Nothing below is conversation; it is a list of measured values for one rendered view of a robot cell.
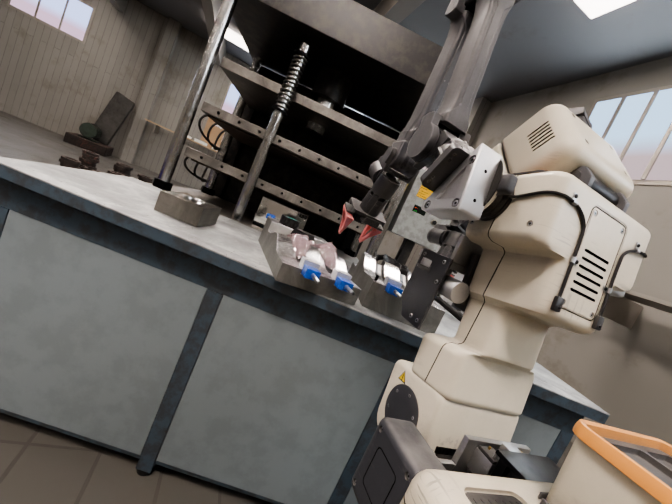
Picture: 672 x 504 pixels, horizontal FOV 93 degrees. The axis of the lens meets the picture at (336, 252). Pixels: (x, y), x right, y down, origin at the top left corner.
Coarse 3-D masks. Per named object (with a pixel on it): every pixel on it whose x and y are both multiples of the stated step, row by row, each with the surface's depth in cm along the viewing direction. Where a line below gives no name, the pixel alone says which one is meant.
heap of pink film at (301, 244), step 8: (296, 240) 104; (304, 240) 106; (296, 248) 102; (304, 248) 103; (320, 248) 111; (328, 248) 110; (304, 256) 102; (328, 256) 107; (336, 256) 110; (328, 264) 106
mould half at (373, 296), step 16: (368, 256) 129; (352, 272) 139; (368, 272) 118; (384, 272) 125; (368, 288) 101; (384, 288) 100; (368, 304) 101; (384, 304) 101; (400, 304) 101; (432, 304) 105; (400, 320) 102; (432, 320) 102
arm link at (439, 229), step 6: (456, 222) 102; (432, 228) 111; (438, 228) 110; (444, 228) 108; (450, 228) 107; (456, 228) 103; (462, 228) 102; (432, 234) 109; (438, 234) 107; (432, 240) 110; (438, 240) 107
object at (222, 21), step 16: (224, 0) 153; (224, 16) 154; (224, 32) 156; (208, 48) 155; (208, 64) 157; (256, 64) 220; (192, 96) 158; (240, 96) 223; (192, 112) 160; (240, 112) 225; (176, 128) 160; (176, 144) 161; (224, 144) 226; (176, 160) 164; (160, 176) 162; (208, 176) 230; (208, 192) 229; (400, 192) 170; (352, 240) 243; (352, 256) 241
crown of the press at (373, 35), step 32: (256, 0) 151; (288, 0) 151; (320, 0) 152; (352, 0) 153; (256, 32) 184; (288, 32) 168; (320, 32) 154; (352, 32) 154; (384, 32) 155; (288, 64) 210; (320, 64) 189; (352, 64) 171; (384, 64) 158; (416, 64) 158; (320, 96) 193; (352, 96) 215; (384, 96) 193; (416, 96) 175; (320, 128) 195
